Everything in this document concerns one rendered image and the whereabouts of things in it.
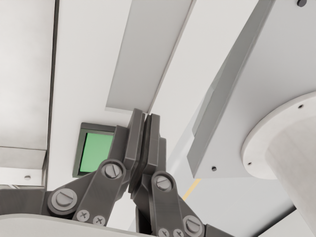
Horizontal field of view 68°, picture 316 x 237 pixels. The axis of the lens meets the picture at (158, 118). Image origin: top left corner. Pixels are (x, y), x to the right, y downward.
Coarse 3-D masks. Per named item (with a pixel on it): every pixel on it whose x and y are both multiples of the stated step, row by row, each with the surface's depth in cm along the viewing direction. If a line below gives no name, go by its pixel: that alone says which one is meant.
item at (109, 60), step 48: (96, 0) 11; (144, 0) 11; (192, 0) 12; (240, 0) 12; (96, 48) 12; (144, 48) 13; (192, 48) 13; (96, 96) 14; (144, 96) 15; (192, 96) 15
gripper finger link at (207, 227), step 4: (204, 224) 11; (208, 224) 11; (208, 228) 10; (212, 228) 10; (216, 228) 11; (208, 232) 10; (212, 232) 10; (216, 232) 10; (220, 232) 10; (224, 232) 11; (204, 236) 10; (208, 236) 10; (212, 236) 10; (216, 236) 10; (220, 236) 10; (224, 236) 10; (228, 236) 10; (232, 236) 11
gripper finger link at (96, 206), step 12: (108, 168) 10; (120, 168) 11; (96, 180) 9; (108, 180) 10; (120, 180) 10; (96, 192) 9; (108, 192) 9; (84, 204) 9; (96, 204) 9; (108, 204) 9; (84, 216) 8; (96, 216) 8; (108, 216) 9
